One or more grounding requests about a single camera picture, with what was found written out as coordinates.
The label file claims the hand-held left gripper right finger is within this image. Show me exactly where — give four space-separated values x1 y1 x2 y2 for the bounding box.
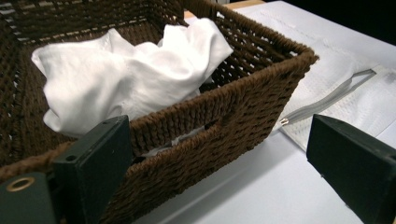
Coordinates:
306 114 396 224

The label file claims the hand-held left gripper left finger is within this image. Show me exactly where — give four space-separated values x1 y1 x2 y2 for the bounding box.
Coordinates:
51 115 134 224

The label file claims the white mesh laundry bag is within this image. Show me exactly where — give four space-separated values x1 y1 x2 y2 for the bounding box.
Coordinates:
274 46 396 153

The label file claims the white garment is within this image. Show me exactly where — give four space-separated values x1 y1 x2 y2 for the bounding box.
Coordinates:
31 18 234 157

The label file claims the brown woven basket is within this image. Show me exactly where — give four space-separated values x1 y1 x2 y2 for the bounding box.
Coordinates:
0 0 320 224

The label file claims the white table cover sheet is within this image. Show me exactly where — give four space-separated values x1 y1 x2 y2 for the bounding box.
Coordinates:
134 0 396 224

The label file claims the black curtain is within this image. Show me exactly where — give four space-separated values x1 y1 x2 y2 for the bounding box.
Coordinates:
264 0 396 47

